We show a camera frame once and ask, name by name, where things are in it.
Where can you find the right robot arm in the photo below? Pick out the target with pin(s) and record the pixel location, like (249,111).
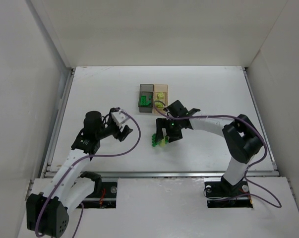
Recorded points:
(242,138)

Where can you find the orange transparent container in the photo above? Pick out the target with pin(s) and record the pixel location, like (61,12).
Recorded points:
(161,88)

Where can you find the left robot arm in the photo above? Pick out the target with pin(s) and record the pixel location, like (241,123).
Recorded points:
(47,212)

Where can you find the grey transparent container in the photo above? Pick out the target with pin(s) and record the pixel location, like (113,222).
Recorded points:
(146,90)

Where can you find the dark green lego plate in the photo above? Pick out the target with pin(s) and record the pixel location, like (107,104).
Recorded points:
(144,101)

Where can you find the lime lego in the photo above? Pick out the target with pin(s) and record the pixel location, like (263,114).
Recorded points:
(164,141)

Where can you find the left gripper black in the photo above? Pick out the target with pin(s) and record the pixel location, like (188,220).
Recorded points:
(117,131)

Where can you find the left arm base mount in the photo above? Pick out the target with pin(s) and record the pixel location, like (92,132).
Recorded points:
(104,195)

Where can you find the dark green studded lego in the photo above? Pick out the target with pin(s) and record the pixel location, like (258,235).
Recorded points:
(153,140)

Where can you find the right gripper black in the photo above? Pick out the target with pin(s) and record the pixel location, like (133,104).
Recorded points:
(167,130)

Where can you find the aluminium rail front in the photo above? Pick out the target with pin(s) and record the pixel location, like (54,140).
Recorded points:
(181,174)

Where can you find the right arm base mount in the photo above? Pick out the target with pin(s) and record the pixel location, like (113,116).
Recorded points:
(220,197)

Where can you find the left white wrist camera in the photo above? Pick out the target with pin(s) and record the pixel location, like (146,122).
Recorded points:
(119,117)

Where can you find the lime lego hollow brick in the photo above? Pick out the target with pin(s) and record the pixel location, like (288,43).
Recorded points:
(159,104)

